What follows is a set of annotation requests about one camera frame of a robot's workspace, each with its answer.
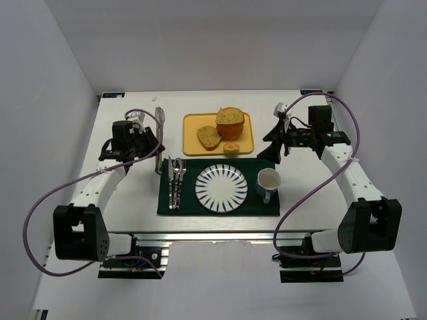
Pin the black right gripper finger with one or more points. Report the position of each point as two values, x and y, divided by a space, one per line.
272 153
277 132

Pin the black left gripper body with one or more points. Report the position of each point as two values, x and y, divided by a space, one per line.
147 143

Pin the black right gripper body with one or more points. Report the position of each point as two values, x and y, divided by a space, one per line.
285 137

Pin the metal tongs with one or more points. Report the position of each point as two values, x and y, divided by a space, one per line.
160 116

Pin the bread slice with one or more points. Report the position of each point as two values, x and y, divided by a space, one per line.
209 137

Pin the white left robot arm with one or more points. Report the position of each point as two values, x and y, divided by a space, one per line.
79 228

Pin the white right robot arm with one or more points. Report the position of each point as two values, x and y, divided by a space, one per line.
371 221

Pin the stacked bread loaf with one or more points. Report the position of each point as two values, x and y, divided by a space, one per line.
230 122

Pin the light blue mug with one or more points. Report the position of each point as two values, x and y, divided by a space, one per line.
268 182

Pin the yellow tray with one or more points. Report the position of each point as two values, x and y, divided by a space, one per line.
191 145

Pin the small orange bun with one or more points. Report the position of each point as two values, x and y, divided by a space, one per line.
231 148

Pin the blue label sticker right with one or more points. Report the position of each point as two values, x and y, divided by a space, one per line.
308 92

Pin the blue label sticker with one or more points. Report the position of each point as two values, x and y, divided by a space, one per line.
308 92
113 95

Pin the dark green placemat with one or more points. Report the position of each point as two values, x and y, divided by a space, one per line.
245 203

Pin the blue label sticker left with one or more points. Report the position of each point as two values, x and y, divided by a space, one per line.
113 95

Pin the blue striped white plate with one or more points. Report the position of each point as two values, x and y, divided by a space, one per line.
221 188

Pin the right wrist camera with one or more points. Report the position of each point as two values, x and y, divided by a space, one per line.
280 111

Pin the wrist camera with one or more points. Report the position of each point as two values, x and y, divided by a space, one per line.
136 117
280 111

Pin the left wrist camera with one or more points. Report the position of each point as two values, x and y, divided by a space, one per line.
136 117

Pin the knife with patterned handle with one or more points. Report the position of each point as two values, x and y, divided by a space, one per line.
170 183

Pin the spoon with patterned handle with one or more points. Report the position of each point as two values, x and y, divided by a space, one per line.
180 183

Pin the fork with patterned handle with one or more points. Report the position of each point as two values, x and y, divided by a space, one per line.
177 168

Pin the aluminium table rail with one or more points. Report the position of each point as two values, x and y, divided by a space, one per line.
166 238

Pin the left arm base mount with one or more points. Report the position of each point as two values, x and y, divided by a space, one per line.
147 260

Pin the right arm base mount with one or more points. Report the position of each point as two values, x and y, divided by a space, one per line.
299 263

